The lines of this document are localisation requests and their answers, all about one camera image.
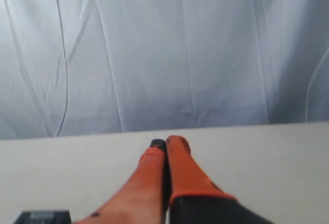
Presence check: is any black network switch box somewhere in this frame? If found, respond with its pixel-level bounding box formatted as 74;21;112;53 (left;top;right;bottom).
13;210;71;224

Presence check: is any white wrinkled backdrop cloth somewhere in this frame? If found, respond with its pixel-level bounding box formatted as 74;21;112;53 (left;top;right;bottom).
1;0;328;139

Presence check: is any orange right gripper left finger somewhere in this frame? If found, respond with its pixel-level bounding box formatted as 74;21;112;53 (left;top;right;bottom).
76;139;166;223

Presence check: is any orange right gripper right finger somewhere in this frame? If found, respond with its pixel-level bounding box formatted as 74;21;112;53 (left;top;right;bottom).
166;136;270;223

